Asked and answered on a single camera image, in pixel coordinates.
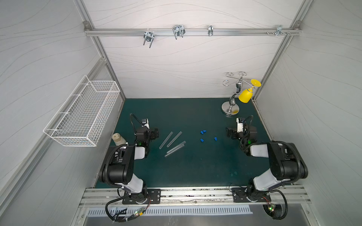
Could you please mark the green table mat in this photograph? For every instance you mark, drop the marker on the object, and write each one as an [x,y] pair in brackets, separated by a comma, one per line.
[208,163]

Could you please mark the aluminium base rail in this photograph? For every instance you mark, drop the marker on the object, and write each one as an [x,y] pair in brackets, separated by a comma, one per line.
[188,196]

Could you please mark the white slotted cable duct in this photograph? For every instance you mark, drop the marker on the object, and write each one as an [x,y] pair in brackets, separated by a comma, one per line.
[218,210]

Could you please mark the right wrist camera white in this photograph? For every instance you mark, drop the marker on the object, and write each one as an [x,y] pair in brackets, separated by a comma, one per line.
[240,125]

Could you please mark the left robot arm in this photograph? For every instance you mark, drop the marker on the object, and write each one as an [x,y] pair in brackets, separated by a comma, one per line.
[118,168]

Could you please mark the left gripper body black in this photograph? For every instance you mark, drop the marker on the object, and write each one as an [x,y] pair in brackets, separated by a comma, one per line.
[152,134]

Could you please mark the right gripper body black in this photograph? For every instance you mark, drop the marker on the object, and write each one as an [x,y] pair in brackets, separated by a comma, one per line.
[232,133]

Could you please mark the metal clamp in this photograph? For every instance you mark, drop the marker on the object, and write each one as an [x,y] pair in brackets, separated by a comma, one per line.
[278,32]
[210,30]
[178,31]
[148,37]

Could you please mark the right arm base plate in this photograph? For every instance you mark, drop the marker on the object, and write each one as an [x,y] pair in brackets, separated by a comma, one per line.
[240,195]

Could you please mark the white wire basket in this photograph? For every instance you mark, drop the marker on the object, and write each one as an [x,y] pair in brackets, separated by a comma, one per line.
[81,120]

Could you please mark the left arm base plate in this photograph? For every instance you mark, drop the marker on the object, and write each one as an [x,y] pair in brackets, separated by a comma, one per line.
[152,195]

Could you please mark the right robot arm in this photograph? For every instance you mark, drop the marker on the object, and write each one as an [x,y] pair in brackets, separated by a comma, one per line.
[286,166]

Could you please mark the chrome cup holder stand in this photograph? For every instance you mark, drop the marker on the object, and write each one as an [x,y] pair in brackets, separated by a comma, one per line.
[230,108]

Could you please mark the beige red round object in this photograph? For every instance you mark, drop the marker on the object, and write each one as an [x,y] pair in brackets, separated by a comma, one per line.
[118,139]

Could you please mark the aluminium crossbar rail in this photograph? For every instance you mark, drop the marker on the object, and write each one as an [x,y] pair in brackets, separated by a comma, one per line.
[164,32]

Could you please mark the clear test tube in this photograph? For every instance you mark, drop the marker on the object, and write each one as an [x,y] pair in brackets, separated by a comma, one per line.
[166,139]
[168,154]
[177,146]
[174,139]

